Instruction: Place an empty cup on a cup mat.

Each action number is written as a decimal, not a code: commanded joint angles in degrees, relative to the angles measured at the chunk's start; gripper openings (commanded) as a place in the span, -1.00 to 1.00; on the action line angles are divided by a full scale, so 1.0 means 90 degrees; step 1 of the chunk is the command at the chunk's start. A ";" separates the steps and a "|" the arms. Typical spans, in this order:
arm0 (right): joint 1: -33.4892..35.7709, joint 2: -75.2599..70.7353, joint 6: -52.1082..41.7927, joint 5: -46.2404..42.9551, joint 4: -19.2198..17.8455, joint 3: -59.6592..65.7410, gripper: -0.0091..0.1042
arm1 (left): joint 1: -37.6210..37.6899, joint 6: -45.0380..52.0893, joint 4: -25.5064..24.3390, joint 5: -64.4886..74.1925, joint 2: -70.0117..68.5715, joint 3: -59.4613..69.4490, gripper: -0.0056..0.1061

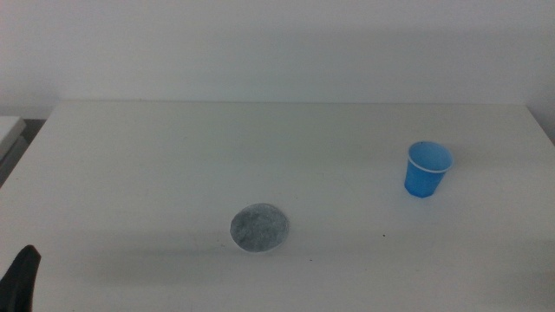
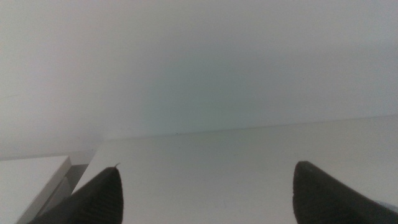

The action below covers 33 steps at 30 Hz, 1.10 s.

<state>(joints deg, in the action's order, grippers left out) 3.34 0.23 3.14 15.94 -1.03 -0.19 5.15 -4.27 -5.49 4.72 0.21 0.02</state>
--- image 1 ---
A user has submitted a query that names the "blue plastic cup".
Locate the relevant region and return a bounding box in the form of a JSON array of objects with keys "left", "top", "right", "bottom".
[{"left": 403, "top": 140, "right": 454, "bottom": 199}]

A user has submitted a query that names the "grey round cup mat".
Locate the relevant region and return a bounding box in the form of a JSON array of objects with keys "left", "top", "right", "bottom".
[{"left": 229, "top": 203, "right": 291, "bottom": 254}]

